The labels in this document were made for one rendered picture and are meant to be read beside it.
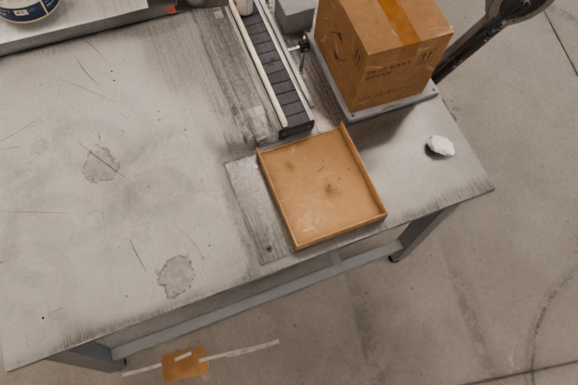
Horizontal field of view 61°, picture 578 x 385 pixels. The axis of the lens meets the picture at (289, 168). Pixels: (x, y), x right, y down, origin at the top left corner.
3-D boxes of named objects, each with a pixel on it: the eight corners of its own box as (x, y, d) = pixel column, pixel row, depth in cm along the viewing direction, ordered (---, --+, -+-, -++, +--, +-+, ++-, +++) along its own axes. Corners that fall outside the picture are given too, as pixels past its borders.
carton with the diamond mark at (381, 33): (312, 36, 156) (322, -32, 132) (381, 19, 161) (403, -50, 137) (350, 113, 144) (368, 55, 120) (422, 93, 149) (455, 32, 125)
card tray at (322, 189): (255, 154, 139) (255, 147, 136) (340, 127, 145) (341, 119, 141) (295, 251, 128) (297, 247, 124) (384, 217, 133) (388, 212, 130)
